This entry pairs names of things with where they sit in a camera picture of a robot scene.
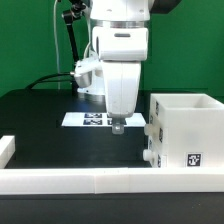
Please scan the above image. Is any white left rail piece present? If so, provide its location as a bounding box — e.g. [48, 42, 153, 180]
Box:
[0, 136, 15, 169]

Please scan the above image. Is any black cable on table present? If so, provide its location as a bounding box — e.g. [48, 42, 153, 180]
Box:
[24, 73, 76, 90]

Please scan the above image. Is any white marker sheet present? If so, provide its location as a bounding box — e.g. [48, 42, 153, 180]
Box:
[62, 112, 146, 127]

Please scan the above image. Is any white small drawer box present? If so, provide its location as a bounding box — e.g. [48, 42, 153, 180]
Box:
[144, 114, 167, 145]

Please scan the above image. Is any white drawer cabinet frame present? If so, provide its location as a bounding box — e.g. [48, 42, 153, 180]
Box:
[149, 94, 224, 168]

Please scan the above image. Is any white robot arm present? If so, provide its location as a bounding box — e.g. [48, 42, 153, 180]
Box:
[86, 0, 182, 134]

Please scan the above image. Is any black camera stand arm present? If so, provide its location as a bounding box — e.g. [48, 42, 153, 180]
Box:
[62, 0, 86, 63]

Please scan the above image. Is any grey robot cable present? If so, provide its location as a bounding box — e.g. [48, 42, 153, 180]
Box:
[52, 0, 62, 90]

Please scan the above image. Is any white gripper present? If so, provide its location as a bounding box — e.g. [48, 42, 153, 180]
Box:
[92, 26, 148, 135]

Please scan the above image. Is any white L-shaped boundary rail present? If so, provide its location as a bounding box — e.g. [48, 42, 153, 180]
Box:
[0, 168, 224, 195]

